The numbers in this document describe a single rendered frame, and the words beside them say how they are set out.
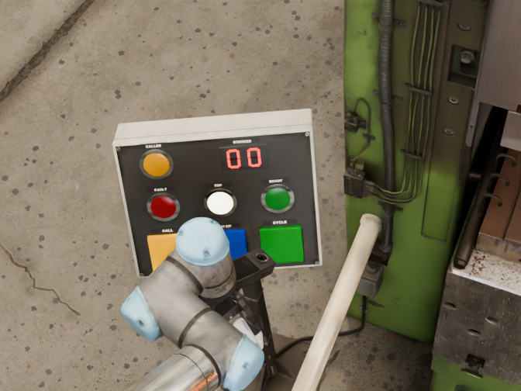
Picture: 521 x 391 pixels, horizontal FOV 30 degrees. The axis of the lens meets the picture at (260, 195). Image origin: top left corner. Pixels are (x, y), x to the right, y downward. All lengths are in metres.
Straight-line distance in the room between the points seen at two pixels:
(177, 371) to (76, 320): 1.55
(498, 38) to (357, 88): 0.50
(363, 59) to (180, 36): 1.68
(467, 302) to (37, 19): 2.08
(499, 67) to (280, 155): 0.44
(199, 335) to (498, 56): 0.57
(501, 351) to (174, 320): 0.87
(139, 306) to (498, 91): 0.60
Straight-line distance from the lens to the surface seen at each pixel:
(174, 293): 1.43
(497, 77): 1.40
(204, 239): 1.44
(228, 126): 1.66
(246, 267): 1.64
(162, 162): 1.66
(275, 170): 1.66
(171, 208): 1.70
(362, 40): 1.67
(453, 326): 2.04
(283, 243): 1.73
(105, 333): 2.83
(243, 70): 3.22
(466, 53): 1.63
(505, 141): 1.52
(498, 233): 1.79
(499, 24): 1.32
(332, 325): 2.07
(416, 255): 2.27
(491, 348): 2.08
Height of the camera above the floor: 2.56
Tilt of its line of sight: 60 degrees down
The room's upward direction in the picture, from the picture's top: 10 degrees counter-clockwise
